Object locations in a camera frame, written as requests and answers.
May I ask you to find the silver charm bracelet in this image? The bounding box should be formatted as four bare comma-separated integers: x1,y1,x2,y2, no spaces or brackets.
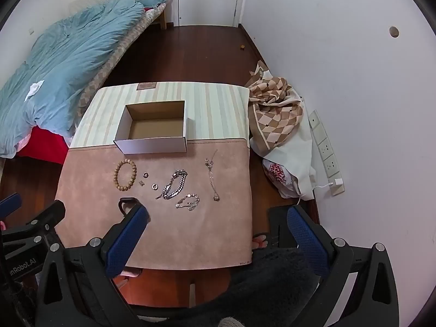
175,193,201,211

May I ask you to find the pink suede mat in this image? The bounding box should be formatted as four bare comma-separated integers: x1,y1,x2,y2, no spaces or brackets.
54,138,254,269

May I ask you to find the wall socket strip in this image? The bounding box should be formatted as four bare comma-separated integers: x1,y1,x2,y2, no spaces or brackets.
308,110,345,197

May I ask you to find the thin silver necklace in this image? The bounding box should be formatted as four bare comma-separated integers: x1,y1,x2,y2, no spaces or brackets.
204,149,221,202

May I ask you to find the brown checkered blanket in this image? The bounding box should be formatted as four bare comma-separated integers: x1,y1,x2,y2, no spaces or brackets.
246,77,304,155

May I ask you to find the striped green table cloth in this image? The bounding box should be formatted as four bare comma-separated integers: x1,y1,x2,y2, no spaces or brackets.
70,82,251,149

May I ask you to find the thick silver chain bracelet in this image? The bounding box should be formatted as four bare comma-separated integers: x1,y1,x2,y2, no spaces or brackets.
155,169,189,200

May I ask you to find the dark fuzzy clothing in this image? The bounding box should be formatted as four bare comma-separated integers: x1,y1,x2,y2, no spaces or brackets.
136,246,324,327

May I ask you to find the light blue blanket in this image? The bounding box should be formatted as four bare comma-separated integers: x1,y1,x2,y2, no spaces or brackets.
0,0,169,159

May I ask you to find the red printed plastic bag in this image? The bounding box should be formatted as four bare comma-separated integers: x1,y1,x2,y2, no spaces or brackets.
262,158,300,199

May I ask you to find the red cloth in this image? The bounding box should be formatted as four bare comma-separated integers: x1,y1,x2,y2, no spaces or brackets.
16,125,69,165

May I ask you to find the black wrist band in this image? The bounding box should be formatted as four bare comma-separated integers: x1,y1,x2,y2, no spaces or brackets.
118,197,137,217

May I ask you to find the white cardboard box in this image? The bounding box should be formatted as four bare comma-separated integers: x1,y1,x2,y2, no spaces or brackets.
114,100,189,154

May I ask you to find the white charger cable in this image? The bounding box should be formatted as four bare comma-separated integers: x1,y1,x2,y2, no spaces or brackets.
296,182,335,207

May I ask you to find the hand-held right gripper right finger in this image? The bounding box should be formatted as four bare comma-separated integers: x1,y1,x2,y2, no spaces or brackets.
267,205,400,327

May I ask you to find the white paper scrap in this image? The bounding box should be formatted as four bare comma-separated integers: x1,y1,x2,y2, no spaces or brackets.
24,80,46,102

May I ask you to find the person's foot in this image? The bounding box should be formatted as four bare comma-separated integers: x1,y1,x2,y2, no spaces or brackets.
251,233,274,250

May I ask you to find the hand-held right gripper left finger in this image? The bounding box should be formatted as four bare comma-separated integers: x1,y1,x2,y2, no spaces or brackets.
36,204,150,327

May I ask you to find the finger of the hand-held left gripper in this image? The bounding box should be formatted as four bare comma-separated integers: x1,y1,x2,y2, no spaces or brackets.
0,200,66,246
0,193,22,218

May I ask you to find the wooden bead bracelet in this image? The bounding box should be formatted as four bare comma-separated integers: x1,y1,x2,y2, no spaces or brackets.
113,159,137,192

